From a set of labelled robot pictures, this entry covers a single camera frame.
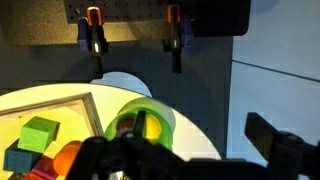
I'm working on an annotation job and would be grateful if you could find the dark teal cube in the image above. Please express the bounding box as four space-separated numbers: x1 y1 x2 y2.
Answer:
3 139 43 175

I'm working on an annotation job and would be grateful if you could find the red cube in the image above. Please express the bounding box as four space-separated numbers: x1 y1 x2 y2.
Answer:
30 154 60 180

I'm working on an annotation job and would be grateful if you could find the green cube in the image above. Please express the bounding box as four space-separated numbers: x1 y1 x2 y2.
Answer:
17 115 61 154

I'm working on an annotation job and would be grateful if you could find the black orange spring clamp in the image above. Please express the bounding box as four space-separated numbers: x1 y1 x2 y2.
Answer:
76 6 109 80
162 4 195 75

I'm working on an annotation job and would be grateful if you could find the green plastic bowl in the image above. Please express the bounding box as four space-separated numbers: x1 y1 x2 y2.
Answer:
103 97 177 151

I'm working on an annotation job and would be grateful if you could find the brown fruit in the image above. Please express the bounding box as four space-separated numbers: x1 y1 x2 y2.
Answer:
116 116 138 133

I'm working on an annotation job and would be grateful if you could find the white table pedestal base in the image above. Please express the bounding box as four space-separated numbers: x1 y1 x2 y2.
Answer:
89 71 153 98

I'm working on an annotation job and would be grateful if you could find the black perforated platform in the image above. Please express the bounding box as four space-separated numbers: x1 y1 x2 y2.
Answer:
63 0 252 38

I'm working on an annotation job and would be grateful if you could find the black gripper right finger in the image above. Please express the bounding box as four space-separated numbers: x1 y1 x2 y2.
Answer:
244 112 285 162

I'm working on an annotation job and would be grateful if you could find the orange fruit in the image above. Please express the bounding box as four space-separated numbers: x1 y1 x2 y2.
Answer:
52 140 84 177

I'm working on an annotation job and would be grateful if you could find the wooden tray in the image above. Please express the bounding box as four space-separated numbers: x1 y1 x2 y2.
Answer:
0 92 105 180

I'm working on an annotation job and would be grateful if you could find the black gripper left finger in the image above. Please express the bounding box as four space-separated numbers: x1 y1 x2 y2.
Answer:
133 110 148 138

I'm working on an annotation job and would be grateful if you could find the yellow fruit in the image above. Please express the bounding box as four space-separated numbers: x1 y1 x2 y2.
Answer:
144 113 164 141

